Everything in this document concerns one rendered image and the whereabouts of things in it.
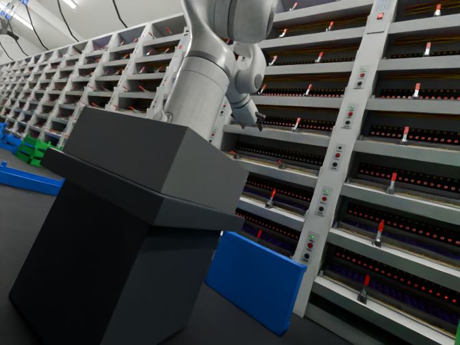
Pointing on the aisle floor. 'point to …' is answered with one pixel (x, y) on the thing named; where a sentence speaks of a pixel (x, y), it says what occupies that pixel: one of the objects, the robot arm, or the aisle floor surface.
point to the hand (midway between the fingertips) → (252, 126)
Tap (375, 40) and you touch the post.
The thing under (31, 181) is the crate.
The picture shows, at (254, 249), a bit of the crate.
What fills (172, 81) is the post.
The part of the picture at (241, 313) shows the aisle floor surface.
